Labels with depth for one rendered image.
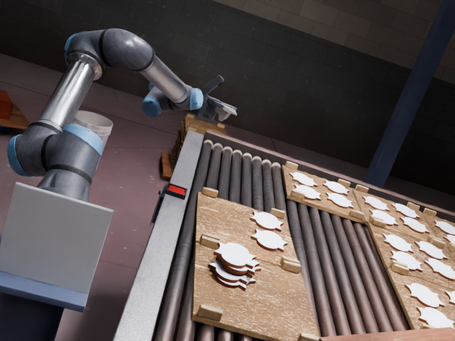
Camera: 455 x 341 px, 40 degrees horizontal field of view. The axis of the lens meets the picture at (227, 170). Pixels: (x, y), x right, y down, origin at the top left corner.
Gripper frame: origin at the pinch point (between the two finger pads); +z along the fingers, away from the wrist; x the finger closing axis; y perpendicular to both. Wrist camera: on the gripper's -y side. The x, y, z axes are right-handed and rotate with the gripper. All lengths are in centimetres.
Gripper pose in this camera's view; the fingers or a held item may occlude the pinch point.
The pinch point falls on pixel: (240, 112)
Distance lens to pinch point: 237.1
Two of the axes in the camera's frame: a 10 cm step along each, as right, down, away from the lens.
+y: -3.9, 9.1, 1.7
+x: -1.1, 1.4, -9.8
